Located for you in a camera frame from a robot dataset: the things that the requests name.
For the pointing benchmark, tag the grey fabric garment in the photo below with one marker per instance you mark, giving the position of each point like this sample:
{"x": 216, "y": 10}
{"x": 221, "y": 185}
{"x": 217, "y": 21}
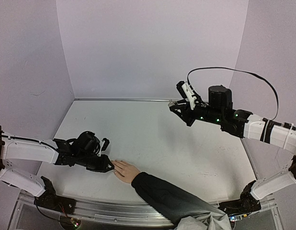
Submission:
{"x": 205, "y": 222}

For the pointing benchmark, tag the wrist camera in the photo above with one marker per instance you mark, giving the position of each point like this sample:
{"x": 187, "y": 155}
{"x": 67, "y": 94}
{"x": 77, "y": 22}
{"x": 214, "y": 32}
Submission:
{"x": 102, "y": 146}
{"x": 189, "y": 94}

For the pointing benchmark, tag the mannequin hand on table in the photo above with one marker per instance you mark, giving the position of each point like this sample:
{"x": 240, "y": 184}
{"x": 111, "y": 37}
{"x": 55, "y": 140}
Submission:
{"x": 126, "y": 172}

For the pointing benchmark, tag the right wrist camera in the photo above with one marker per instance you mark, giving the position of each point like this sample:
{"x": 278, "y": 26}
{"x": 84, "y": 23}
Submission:
{"x": 189, "y": 94}

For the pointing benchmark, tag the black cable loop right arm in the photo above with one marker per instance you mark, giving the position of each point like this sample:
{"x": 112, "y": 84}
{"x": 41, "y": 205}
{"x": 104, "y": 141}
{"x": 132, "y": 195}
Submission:
{"x": 251, "y": 91}

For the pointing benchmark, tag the black sleeved forearm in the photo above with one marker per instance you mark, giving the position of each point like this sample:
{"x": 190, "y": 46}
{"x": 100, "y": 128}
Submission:
{"x": 169, "y": 200}

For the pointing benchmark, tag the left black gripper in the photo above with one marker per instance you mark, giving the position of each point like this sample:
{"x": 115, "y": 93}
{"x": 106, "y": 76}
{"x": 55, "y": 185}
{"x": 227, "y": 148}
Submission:
{"x": 106, "y": 162}

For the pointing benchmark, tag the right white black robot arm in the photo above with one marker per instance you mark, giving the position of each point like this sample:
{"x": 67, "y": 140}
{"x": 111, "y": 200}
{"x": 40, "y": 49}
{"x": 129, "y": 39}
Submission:
{"x": 242, "y": 124}

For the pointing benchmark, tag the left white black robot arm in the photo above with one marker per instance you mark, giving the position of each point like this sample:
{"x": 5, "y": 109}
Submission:
{"x": 86, "y": 150}

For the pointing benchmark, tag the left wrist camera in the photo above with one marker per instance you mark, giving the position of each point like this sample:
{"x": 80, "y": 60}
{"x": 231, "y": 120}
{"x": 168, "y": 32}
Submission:
{"x": 102, "y": 146}

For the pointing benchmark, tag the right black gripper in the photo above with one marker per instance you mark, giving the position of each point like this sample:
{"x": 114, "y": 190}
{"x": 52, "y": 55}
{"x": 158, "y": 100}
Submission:
{"x": 189, "y": 114}

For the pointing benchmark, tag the clear nail polish bottle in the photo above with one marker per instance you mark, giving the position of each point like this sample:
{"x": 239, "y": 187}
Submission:
{"x": 172, "y": 103}

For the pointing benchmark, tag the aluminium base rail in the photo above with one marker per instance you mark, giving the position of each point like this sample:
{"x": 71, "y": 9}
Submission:
{"x": 135, "y": 215}

